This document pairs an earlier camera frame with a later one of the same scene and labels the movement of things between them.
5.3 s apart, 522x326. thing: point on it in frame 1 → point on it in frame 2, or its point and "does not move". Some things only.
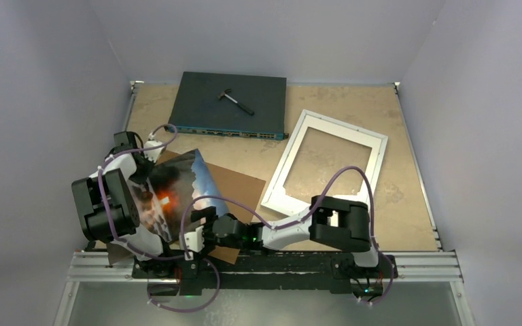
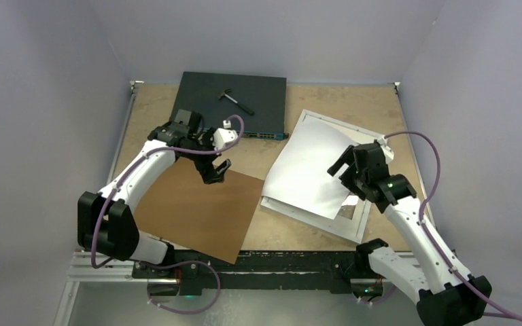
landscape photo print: (177, 183) → (300, 178)
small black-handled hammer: (223, 94) does not move
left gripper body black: (140, 176) → (205, 166)
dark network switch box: (197, 109) does not move
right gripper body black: (219, 241) → (355, 180)
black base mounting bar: (316, 272) does not move
